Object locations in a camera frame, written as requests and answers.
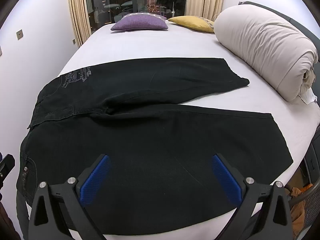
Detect rolled cream duvet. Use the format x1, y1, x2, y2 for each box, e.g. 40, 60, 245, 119
214, 5, 319, 105

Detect yellow pillow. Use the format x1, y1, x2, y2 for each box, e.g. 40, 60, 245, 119
167, 15, 216, 33

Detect black pants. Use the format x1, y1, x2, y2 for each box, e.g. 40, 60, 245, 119
15, 57, 293, 240

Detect orange cloth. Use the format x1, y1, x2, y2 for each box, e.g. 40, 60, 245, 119
285, 184, 313, 233

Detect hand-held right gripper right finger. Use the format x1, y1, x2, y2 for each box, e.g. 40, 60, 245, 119
211, 153, 293, 240

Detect purple pillow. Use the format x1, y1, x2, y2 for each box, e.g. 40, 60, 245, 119
110, 12, 168, 31

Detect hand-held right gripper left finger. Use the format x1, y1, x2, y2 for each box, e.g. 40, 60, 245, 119
28, 154, 112, 240

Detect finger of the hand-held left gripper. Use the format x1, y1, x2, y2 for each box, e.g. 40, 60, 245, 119
0, 154, 15, 181

